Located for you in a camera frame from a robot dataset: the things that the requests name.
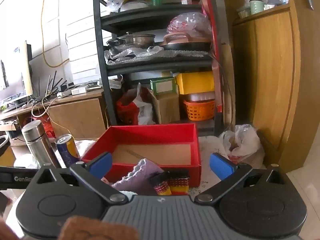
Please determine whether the white crumpled shopping bag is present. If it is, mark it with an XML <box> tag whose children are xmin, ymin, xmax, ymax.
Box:
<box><xmin>132</xmin><ymin>82</ymin><xmax>156</xmax><ymax>126</ymax></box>

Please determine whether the computer monitor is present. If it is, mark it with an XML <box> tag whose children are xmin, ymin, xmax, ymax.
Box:
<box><xmin>0</xmin><ymin>40</ymin><xmax>34</xmax><ymax>108</ymax></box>

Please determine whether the metal cooking pot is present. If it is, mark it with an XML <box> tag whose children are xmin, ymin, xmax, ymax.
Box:
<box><xmin>107</xmin><ymin>32</ymin><xmax>156</xmax><ymax>50</ymax></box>

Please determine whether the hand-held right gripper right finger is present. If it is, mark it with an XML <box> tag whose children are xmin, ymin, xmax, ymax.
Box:
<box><xmin>194</xmin><ymin>152</ymin><xmax>290</xmax><ymax>204</ymax></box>

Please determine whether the black router with antennas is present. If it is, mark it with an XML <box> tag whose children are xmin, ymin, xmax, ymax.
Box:
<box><xmin>37</xmin><ymin>70</ymin><xmax>68</xmax><ymax>98</ymax></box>

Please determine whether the yellow box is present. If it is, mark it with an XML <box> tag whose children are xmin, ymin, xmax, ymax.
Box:
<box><xmin>176</xmin><ymin>71</ymin><xmax>215</xmax><ymax>95</ymax></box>

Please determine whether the white power strip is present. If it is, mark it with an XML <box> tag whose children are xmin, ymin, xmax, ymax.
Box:
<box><xmin>57</xmin><ymin>86</ymin><xmax>88</xmax><ymax>98</ymax></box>

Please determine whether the purple knit cloth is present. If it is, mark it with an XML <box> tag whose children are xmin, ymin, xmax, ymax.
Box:
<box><xmin>111</xmin><ymin>158</ymin><xmax>164</xmax><ymax>195</ymax></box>

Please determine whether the wooden cabinet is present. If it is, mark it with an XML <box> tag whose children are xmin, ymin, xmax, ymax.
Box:
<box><xmin>222</xmin><ymin>0</ymin><xmax>320</xmax><ymax>174</ymax></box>

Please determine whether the white plastic bag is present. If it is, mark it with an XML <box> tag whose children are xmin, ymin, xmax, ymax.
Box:
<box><xmin>219</xmin><ymin>124</ymin><xmax>266</xmax><ymax>166</ymax></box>

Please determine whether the red gift bag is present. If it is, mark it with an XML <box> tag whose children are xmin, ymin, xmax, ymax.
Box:
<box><xmin>116</xmin><ymin>94</ymin><xmax>140</xmax><ymax>126</ymax></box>

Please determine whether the white bowl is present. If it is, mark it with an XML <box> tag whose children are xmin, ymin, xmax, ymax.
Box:
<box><xmin>120</xmin><ymin>1</ymin><xmax>150</xmax><ymax>12</ymax></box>

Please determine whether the black pan with lid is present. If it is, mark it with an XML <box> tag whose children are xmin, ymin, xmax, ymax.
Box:
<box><xmin>159</xmin><ymin>33</ymin><xmax>212</xmax><ymax>52</ymax></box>

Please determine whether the clear bubble wrap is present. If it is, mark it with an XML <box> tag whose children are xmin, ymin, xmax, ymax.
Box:
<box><xmin>104</xmin><ymin>45</ymin><xmax>211</xmax><ymax>65</ymax></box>

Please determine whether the red cardboard box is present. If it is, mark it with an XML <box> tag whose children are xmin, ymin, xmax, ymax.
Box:
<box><xmin>82</xmin><ymin>123</ymin><xmax>202</xmax><ymax>188</ymax></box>

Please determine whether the black metal shelf rack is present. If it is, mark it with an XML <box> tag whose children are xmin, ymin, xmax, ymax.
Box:
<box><xmin>92</xmin><ymin>0</ymin><xmax>223</xmax><ymax>136</ymax></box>

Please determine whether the orange plastic basket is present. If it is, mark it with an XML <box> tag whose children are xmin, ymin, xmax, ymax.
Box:
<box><xmin>183</xmin><ymin>99</ymin><xmax>216</xmax><ymax>122</ymax></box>

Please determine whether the blue and yellow drink can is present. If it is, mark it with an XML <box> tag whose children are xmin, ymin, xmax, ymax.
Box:
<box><xmin>55</xmin><ymin>134</ymin><xmax>81</xmax><ymax>168</ymax></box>

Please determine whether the red plastic bag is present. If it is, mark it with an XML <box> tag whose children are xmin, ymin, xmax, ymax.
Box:
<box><xmin>30</xmin><ymin>116</ymin><xmax>55</xmax><ymax>138</ymax></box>

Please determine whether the stainless steel thermos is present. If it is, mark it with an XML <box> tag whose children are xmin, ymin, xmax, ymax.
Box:
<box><xmin>21</xmin><ymin>120</ymin><xmax>62</xmax><ymax>168</ymax></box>

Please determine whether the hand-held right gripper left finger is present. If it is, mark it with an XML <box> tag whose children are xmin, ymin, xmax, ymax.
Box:
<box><xmin>32</xmin><ymin>152</ymin><xmax>128</xmax><ymax>204</ymax></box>

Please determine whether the pink plastic bag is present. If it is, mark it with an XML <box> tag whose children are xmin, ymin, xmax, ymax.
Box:
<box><xmin>167</xmin><ymin>12</ymin><xmax>213</xmax><ymax>40</ymax></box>

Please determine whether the wooden media console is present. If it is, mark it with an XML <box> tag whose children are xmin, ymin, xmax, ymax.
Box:
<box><xmin>0</xmin><ymin>89</ymin><xmax>106</xmax><ymax>142</ymax></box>

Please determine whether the green box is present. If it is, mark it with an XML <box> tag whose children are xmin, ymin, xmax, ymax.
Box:
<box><xmin>150</xmin><ymin>77</ymin><xmax>176</xmax><ymax>96</ymax></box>

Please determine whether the floral tablecloth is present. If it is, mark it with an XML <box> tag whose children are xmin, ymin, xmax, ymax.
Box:
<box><xmin>74</xmin><ymin>135</ymin><xmax>267</xmax><ymax>197</ymax></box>

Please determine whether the yellow cable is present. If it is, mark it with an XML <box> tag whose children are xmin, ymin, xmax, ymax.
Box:
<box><xmin>41</xmin><ymin>0</ymin><xmax>71</xmax><ymax>68</ymax></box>

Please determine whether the brown cardboard box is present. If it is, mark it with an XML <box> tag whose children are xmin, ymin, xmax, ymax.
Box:
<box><xmin>152</xmin><ymin>93</ymin><xmax>181</xmax><ymax>124</ymax></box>

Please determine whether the green ceramic mug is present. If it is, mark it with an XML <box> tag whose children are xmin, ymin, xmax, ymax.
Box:
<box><xmin>250</xmin><ymin>0</ymin><xmax>265</xmax><ymax>15</ymax></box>

